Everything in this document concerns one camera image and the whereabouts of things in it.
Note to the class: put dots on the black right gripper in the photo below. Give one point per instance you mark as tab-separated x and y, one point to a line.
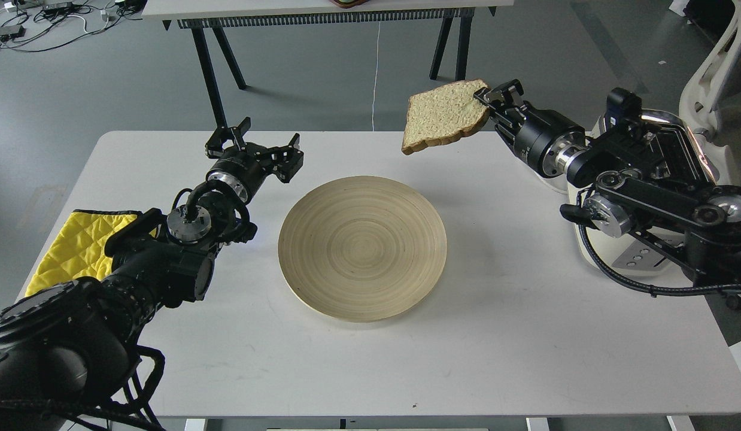
544	140

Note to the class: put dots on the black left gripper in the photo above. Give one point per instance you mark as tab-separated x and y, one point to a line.
244	168

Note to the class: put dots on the slice of bread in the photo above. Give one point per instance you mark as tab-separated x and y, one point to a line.
443	115

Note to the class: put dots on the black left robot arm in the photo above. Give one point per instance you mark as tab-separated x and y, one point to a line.
71	351

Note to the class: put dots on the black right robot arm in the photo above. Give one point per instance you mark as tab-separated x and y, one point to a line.
698	230

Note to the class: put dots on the white chrome toaster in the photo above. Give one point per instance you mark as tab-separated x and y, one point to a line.
653	146

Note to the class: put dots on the background table with black legs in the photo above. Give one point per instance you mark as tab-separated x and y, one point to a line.
324	67

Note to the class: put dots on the round wooden plate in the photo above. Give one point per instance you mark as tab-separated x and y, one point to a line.
362	248

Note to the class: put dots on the brown object on background table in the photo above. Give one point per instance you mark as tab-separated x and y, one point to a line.
348	3

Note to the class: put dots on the yellow quilted cloth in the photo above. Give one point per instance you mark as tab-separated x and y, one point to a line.
79	248

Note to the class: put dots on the white office chair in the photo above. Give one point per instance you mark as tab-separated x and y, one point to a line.
699	101

